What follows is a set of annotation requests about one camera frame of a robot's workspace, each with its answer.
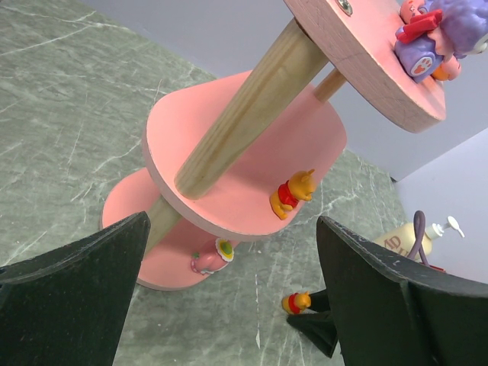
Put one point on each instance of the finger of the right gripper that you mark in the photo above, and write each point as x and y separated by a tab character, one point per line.
316	323

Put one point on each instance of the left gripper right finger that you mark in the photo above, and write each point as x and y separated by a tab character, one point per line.
390	310

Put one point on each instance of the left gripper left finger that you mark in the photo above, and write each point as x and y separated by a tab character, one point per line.
68	306

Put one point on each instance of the orange bear toy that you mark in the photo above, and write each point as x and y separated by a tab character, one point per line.
296	303
299	187

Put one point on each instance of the pink toy with yellow top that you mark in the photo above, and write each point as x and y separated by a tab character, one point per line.
213	256

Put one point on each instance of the small purple bunny toy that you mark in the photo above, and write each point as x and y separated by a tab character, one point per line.
433	43

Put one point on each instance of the pink three-tier shelf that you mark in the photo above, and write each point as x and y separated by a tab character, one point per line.
215	152

